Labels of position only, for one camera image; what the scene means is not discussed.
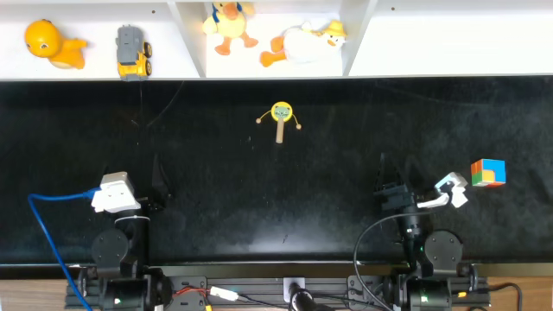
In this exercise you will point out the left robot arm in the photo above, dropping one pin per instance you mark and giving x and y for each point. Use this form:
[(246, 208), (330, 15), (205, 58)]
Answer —
[(110, 250)]

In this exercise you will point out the yellow rattle drum toy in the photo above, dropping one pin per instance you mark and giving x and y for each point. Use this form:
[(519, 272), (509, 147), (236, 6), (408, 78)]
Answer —
[(281, 112)]

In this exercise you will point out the yellow rubber duck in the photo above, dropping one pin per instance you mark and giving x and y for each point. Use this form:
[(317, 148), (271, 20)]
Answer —
[(47, 41)]

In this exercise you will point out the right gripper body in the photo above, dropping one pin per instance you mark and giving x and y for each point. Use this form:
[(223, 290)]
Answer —
[(395, 198)]

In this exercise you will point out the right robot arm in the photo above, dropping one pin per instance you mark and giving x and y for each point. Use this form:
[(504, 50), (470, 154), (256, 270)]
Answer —
[(443, 250)]

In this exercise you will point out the yellow plush duck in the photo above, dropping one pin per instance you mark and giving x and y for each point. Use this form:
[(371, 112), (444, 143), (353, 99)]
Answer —
[(231, 26)]

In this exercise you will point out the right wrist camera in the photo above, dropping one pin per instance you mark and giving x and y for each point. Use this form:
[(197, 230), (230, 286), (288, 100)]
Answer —
[(451, 185)]

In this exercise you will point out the mounting rail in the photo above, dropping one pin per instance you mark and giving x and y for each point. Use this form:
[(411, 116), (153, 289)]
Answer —
[(259, 287)]

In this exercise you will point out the white shelf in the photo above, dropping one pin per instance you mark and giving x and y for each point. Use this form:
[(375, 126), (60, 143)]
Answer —
[(389, 47)]

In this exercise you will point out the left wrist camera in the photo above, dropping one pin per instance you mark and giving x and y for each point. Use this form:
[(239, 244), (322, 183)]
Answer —
[(116, 192)]

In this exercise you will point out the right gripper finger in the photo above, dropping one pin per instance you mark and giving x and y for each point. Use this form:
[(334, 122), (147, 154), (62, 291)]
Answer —
[(381, 175), (397, 178)]

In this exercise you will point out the white plush duck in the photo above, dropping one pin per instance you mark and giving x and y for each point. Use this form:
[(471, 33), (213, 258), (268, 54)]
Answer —
[(307, 45)]

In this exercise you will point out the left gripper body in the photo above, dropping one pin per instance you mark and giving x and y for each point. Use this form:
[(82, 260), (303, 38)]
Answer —
[(152, 204)]

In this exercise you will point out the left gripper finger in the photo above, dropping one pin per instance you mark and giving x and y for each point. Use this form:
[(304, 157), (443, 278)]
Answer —
[(106, 169), (160, 185)]

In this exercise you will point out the grey and yellow toy truck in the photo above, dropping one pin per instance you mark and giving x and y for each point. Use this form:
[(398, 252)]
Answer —
[(129, 47)]

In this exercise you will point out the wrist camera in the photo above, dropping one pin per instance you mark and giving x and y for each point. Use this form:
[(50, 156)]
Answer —
[(116, 192), (451, 185)]

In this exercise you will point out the many-coloured puzzle cube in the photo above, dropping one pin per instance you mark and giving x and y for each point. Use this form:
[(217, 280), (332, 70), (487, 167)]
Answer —
[(490, 173)]

